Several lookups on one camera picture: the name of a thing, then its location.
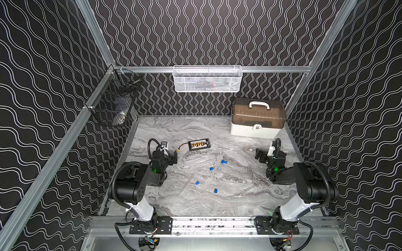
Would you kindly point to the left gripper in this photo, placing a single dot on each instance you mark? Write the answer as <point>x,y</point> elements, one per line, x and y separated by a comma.
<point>169,156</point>

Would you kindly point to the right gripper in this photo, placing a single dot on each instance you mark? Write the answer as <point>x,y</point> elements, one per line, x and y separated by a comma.
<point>264,155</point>

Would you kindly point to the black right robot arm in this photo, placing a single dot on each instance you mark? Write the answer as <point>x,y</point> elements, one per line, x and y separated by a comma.
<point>315,189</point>

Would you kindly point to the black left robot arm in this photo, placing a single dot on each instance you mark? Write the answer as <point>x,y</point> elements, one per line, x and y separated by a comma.
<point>130,181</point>

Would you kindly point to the white box brown lid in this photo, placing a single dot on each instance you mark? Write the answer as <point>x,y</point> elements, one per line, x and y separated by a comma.
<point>257,118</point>

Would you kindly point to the black charging board with cable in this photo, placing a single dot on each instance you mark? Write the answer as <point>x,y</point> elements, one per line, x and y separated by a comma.
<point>196,145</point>

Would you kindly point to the black wire wall basket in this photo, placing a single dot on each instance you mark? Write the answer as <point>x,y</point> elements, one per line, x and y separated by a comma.
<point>114,103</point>

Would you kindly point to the white mesh wall basket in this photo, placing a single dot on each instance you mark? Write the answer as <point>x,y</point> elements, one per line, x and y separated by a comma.
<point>207,78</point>

